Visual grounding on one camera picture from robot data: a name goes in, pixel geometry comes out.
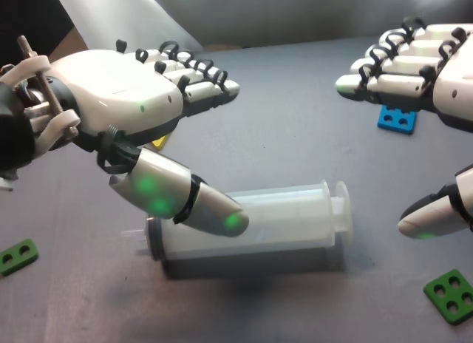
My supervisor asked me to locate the white foam sheet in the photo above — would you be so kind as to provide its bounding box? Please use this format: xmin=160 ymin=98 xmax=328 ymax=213
xmin=51 ymin=0 xmax=473 ymax=54

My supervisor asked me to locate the large clear plastic syringe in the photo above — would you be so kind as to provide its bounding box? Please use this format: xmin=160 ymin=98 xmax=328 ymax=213
xmin=121 ymin=179 xmax=355 ymax=262

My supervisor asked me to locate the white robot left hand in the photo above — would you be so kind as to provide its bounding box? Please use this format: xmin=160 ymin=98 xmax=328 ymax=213
xmin=47 ymin=38 xmax=251 ymax=238

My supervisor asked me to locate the green four-hole square block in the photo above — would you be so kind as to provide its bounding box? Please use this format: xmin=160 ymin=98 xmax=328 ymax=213
xmin=423 ymin=268 xmax=473 ymax=326

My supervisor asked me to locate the yellow three-hole triangle block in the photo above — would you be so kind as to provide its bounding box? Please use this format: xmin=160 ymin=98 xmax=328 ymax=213
xmin=151 ymin=134 xmax=173 ymax=151

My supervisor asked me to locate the blue four-hole square block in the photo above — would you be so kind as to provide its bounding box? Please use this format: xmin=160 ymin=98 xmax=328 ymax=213
xmin=376 ymin=104 xmax=418 ymax=136

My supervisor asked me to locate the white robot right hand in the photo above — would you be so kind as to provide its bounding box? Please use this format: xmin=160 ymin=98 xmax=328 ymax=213
xmin=335 ymin=16 xmax=473 ymax=241

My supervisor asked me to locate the green two-hole block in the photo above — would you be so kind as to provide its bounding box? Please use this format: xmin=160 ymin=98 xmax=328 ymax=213
xmin=0 ymin=238 xmax=40 ymax=277

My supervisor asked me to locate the grey table cloth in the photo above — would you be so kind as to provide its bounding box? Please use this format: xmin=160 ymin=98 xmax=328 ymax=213
xmin=0 ymin=35 xmax=473 ymax=343

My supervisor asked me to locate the brown cardboard piece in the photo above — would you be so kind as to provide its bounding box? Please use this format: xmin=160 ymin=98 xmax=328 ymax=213
xmin=47 ymin=27 xmax=243 ymax=59

